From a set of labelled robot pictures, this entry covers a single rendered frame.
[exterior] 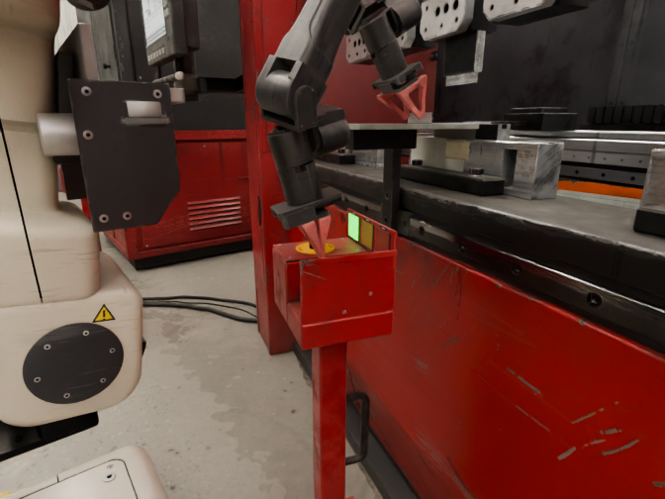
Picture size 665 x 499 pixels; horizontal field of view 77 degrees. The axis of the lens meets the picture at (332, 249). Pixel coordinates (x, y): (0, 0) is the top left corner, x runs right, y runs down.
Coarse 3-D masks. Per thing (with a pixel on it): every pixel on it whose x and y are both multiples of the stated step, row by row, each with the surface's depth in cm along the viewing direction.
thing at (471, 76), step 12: (456, 36) 87; (468, 36) 83; (480, 36) 82; (456, 48) 87; (468, 48) 84; (480, 48) 82; (444, 60) 91; (456, 60) 87; (468, 60) 84; (480, 60) 83; (444, 72) 91; (456, 72) 88; (468, 72) 85; (456, 84) 90
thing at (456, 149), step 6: (450, 144) 89; (456, 144) 87; (462, 144) 85; (468, 144) 84; (450, 150) 89; (456, 150) 87; (462, 150) 86; (468, 150) 84; (450, 156) 89; (456, 156) 88; (462, 156) 86
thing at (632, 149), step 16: (576, 144) 90; (592, 144) 87; (608, 144) 84; (624, 144) 81; (640, 144) 78; (656, 144) 76; (576, 160) 91; (592, 160) 87; (608, 160) 84; (624, 160) 81; (640, 160) 78; (560, 176) 96; (576, 176) 91; (592, 176) 88; (608, 176) 85; (624, 176) 82; (640, 176) 79
